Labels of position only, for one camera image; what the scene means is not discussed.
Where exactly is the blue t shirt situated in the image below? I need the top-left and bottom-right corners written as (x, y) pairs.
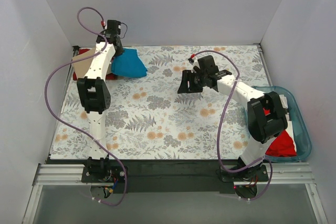
top-left (111, 48), bottom-right (147, 78)

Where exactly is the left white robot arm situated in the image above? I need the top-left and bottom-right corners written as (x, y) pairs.
top-left (77, 20), bottom-right (123, 182)

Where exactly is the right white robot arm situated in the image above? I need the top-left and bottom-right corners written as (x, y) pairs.
top-left (177, 55), bottom-right (288, 181)

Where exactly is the folded dark red t shirt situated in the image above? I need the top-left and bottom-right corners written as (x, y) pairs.
top-left (72, 48), bottom-right (117, 81)

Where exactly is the folded beige t shirt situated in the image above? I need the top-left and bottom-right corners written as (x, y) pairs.
top-left (73, 48), bottom-right (96, 80)

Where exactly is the floral patterned table cloth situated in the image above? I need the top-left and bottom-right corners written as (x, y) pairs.
top-left (49, 45), bottom-right (274, 161)

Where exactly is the white t shirt in bin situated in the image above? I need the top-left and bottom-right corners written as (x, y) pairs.
top-left (279, 94), bottom-right (297, 152)

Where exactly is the red t shirt in bin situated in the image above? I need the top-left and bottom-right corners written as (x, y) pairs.
top-left (266, 130), bottom-right (297, 157)

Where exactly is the clear blue plastic bin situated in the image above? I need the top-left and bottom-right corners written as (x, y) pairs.
top-left (254, 86), bottom-right (312, 163)

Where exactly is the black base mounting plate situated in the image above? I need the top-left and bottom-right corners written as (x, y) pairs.
top-left (81, 159), bottom-right (269, 194)

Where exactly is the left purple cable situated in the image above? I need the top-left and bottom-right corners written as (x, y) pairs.
top-left (44, 7), bottom-right (129, 207)

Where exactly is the purple cable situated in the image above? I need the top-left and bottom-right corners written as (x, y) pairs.
top-left (187, 50), bottom-right (274, 201)
top-left (44, 7), bottom-right (129, 207)

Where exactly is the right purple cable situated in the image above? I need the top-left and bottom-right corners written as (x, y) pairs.
top-left (187, 50), bottom-right (274, 201)

